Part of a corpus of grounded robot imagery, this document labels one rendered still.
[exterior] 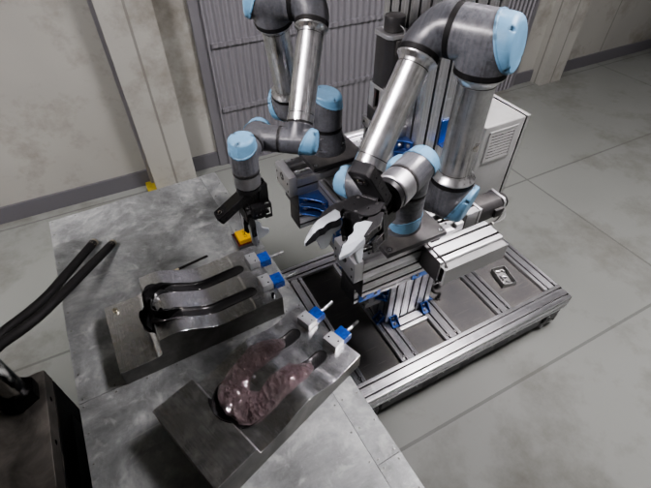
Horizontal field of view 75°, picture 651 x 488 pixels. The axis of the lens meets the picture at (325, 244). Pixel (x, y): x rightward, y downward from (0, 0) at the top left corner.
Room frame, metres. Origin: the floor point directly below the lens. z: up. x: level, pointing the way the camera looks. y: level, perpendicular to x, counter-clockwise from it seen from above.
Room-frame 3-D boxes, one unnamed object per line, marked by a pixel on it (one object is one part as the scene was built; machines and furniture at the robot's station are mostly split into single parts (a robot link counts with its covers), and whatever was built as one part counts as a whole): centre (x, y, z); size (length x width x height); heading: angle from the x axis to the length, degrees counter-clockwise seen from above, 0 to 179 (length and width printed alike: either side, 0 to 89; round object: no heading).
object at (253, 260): (1.00, 0.20, 0.89); 0.13 x 0.05 x 0.05; 120
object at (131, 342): (0.82, 0.42, 0.87); 0.50 x 0.26 x 0.14; 120
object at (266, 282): (0.91, 0.15, 0.89); 0.13 x 0.05 x 0.05; 119
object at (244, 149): (0.99, 0.22, 1.31); 0.09 x 0.08 x 0.11; 169
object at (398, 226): (0.74, -0.17, 1.34); 0.11 x 0.08 x 0.11; 53
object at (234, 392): (0.56, 0.17, 0.90); 0.26 x 0.18 x 0.08; 137
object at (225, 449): (0.55, 0.16, 0.86); 0.50 x 0.26 x 0.11; 137
